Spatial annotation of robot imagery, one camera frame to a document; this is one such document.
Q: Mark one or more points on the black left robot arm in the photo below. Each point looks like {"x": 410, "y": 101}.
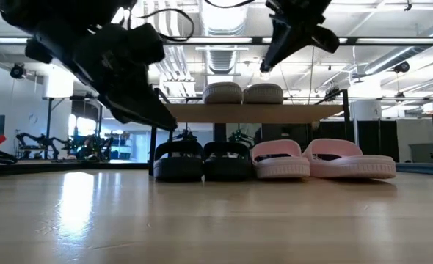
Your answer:
{"x": 55, "y": 12}

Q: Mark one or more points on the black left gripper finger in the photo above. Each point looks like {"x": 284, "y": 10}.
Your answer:
{"x": 124, "y": 106}
{"x": 150, "y": 97}

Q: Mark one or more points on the black metal table frame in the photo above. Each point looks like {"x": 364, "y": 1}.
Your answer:
{"x": 73, "y": 168}

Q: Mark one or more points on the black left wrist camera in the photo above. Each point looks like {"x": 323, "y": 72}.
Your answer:
{"x": 135, "y": 47}

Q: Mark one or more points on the blue flat platform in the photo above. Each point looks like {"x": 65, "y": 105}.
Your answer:
{"x": 422, "y": 168}

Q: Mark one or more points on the black background robot arm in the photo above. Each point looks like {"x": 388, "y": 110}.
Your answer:
{"x": 186, "y": 136}
{"x": 91, "y": 146}
{"x": 40, "y": 140}
{"x": 240, "y": 137}

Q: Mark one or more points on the grey bin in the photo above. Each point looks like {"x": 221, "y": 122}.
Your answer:
{"x": 423, "y": 153}

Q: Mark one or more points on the pink slide sandal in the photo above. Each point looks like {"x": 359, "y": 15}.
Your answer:
{"x": 282, "y": 168}
{"x": 363, "y": 166}

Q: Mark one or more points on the grey slide sandal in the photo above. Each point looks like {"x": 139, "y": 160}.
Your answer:
{"x": 222, "y": 94}
{"x": 263, "y": 94}

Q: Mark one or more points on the black background metal stand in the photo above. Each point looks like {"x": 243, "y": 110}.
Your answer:
{"x": 49, "y": 121}

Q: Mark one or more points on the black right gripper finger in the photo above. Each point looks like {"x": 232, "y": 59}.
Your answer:
{"x": 288, "y": 44}
{"x": 277, "y": 40}

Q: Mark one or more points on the black slide sandal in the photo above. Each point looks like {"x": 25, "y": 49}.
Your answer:
{"x": 226, "y": 168}
{"x": 178, "y": 168}

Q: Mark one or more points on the wooden shelf with black legs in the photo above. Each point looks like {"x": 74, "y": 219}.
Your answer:
{"x": 260, "y": 113}

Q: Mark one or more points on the black ceiling spotlight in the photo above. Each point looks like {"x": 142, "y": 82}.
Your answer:
{"x": 17, "y": 70}
{"x": 401, "y": 67}

